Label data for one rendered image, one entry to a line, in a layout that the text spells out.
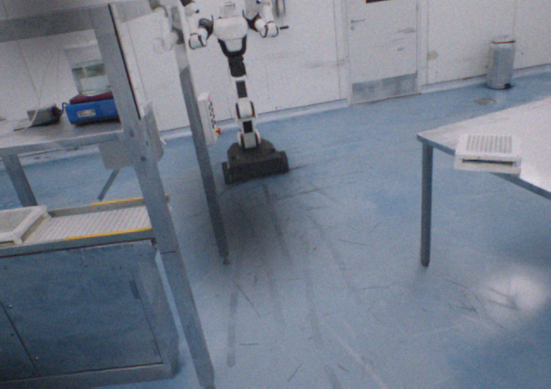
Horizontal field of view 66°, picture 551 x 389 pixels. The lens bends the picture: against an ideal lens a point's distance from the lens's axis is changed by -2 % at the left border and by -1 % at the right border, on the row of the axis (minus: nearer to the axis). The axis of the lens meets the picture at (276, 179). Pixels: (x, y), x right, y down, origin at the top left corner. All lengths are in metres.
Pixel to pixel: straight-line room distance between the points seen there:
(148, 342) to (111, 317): 0.20
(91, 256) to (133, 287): 0.23
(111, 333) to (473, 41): 5.44
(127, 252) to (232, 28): 2.41
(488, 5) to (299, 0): 2.42
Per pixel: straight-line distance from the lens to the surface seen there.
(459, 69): 6.27
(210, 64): 5.30
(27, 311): 2.17
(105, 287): 1.95
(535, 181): 1.88
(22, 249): 1.90
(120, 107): 1.44
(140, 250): 1.74
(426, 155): 2.33
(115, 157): 1.81
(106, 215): 1.97
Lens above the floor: 1.63
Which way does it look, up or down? 25 degrees down
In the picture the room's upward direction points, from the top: 8 degrees counter-clockwise
